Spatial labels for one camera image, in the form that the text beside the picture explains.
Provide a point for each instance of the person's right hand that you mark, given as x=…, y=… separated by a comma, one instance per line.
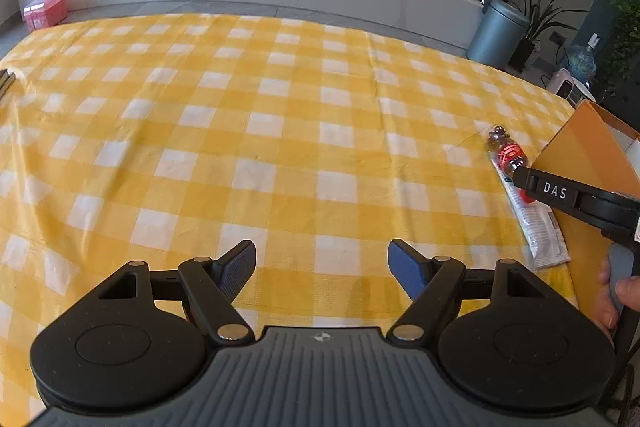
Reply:
x=606, y=302

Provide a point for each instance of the white round stool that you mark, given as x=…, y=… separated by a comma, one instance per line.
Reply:
x=584, y=93

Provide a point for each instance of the orange cardboard box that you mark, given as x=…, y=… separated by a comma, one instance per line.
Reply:
x=580, y=142

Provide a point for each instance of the small cola bottle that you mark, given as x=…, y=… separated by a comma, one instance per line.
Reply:
x=507, y=154

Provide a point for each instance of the water jug with pump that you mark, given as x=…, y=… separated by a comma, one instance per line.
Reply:
x=582, y=62

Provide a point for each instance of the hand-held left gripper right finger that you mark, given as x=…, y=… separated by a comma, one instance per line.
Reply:
x=409, y=266

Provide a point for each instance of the blue-grey trash can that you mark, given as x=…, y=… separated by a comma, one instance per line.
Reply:
x=497, y=34

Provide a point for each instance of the long-leaf potted plant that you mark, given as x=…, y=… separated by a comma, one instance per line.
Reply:
x=522, y=52

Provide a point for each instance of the wall socket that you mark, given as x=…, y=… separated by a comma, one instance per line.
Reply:
x=557, y=37

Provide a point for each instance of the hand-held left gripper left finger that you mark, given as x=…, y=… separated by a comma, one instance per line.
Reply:
x=235, y=268

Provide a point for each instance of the white packet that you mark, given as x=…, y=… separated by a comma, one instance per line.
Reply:
x=542, y=232

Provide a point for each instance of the trailing cabinet plant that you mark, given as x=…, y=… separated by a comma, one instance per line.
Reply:
x=625, y=42

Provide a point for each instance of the pink storage box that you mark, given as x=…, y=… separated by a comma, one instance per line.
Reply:
x=45, y=11

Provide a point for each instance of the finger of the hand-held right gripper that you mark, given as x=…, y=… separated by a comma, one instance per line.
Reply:
x=547, y=189

